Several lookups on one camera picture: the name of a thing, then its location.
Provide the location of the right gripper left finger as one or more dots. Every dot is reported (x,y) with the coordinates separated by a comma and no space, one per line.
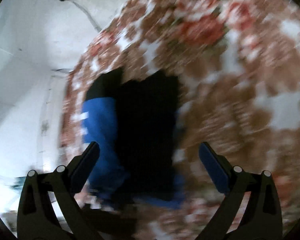
(36,217)

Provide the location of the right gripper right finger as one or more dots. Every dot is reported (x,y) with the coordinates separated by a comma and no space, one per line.
(251,206)

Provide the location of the blue and black hooded jacket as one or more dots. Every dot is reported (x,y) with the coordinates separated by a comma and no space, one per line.
(135,125)

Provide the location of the teal plastic bag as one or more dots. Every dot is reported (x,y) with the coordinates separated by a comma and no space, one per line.
(18,183)

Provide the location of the white wooden headboard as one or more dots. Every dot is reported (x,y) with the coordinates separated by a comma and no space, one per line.
(48,152)

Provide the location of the floral brown bed blanket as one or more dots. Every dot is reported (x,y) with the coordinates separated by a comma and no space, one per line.
(238,66)

